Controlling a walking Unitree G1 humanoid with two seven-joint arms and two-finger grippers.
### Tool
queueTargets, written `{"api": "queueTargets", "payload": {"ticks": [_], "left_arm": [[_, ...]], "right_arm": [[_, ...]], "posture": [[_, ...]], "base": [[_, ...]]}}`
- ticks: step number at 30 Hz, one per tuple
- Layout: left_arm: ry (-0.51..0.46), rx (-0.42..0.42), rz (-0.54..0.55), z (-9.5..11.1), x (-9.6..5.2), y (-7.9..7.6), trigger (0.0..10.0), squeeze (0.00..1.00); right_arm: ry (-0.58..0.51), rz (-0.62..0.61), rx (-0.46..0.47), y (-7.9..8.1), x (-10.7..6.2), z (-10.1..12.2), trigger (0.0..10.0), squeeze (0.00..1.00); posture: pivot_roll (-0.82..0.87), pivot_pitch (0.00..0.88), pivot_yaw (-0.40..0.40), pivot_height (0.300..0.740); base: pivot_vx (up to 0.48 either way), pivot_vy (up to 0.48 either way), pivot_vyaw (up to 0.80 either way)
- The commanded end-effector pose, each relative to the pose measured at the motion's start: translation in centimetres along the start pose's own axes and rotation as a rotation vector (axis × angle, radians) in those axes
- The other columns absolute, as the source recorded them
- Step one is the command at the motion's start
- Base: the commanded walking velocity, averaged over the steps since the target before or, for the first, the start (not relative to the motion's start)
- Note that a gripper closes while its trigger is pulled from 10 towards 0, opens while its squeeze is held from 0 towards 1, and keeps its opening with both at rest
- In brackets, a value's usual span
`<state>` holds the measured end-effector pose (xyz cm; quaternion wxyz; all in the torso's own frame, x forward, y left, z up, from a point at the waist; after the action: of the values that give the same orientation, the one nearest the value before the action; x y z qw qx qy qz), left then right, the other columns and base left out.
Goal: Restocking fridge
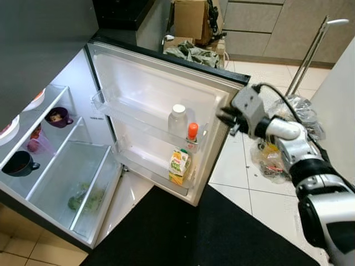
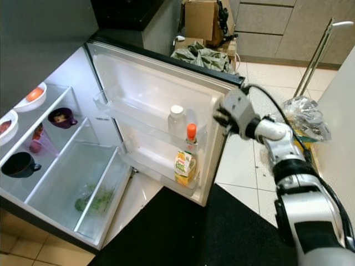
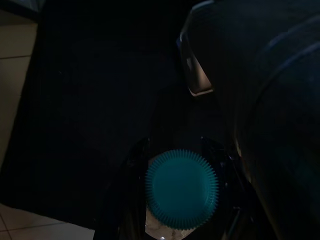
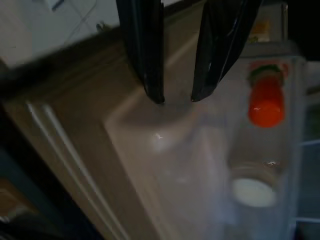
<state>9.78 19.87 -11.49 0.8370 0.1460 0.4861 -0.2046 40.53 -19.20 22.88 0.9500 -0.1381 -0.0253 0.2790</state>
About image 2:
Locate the large white-cap clear bottle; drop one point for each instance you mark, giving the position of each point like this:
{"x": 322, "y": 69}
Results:
{"x": 177, "y": 123}

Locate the crumpled grey-green bags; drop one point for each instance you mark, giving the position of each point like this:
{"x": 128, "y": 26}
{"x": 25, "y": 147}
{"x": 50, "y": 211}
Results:
{"x": 205, "y": 58}

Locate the black kitchen countertop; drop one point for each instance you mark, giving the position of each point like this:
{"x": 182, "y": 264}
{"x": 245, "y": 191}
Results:
{"x": 122, "y": 14}

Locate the purple mug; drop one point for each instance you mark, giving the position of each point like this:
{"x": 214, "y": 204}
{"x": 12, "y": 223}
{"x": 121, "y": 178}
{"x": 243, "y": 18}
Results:
{"x": 61, "y": 117}

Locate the orange-cap bottle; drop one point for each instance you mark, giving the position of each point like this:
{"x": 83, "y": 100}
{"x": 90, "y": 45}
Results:
{"x": 191, "y": 133}

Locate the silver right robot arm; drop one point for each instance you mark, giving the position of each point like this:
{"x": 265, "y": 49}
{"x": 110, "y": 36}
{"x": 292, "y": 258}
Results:
{"x": 310, "y": 210}

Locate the beige kitchen cabinets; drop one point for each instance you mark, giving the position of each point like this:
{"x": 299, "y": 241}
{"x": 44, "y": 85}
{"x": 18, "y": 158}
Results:
{"x": 288, "y": 27}

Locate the glass fridge shelf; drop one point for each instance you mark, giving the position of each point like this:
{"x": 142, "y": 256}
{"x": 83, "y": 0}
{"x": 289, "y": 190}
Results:
{"x": 69, "y": 138}
{"x": 30, "y": 119}

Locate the clear container of pink food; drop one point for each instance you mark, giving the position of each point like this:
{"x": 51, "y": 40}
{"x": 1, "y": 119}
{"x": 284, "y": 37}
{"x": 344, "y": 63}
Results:
{"x": 40, "y": 141}

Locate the fridge door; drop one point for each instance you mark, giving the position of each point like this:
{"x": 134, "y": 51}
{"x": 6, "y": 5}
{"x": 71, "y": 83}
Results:
{"x": 144, "y": 83}

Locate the yellow green juice carton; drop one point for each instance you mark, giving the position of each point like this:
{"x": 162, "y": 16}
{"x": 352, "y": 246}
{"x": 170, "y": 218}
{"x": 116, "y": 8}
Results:
{"x": 184, "y": 167}

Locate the brown cardboard box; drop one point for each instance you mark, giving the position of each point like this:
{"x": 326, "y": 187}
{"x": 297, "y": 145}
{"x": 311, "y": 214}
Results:
{"x": 201, "y": 19}

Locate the clear crisper drawer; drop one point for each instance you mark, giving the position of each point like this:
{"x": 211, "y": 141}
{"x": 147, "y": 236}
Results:
{"x": 72, "y": 166}

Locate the white bowl of orange food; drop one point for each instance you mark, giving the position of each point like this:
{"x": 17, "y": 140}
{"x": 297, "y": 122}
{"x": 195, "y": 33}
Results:
{"x": 32, "y": 97}

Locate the green leafy vegetables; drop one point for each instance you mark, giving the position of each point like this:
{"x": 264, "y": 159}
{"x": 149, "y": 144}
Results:
{"x": 91, "y": 202}

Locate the clear fridge door shelf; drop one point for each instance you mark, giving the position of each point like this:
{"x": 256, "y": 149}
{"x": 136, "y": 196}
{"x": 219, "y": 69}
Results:
{"x": 133, "y": 113}
{"x": 147, "y": 163}

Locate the white bowl of red food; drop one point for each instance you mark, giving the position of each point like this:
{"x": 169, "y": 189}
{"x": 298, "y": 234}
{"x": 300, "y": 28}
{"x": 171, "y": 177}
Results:
{"x": 8, "y": 127}

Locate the black mug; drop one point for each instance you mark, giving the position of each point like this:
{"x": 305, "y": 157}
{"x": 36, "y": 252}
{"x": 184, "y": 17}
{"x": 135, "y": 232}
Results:
{"x": 33, "y": 165}

